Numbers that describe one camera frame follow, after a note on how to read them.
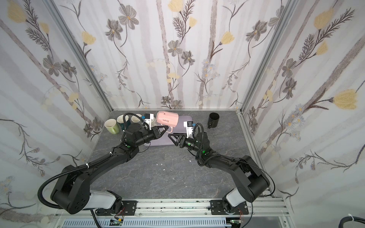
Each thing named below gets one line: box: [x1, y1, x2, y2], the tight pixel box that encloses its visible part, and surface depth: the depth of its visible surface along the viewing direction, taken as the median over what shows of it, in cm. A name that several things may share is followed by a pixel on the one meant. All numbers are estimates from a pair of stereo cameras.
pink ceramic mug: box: [156, 111, 180, 133], surface depth 77 cm
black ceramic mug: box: [207, 112, 220, 129], surface depth 107 cm
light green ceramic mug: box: [104, 118, 120, 135], surface depth 101 cm
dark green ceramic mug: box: [116, 114, 132, 131], surface depth 102 cm
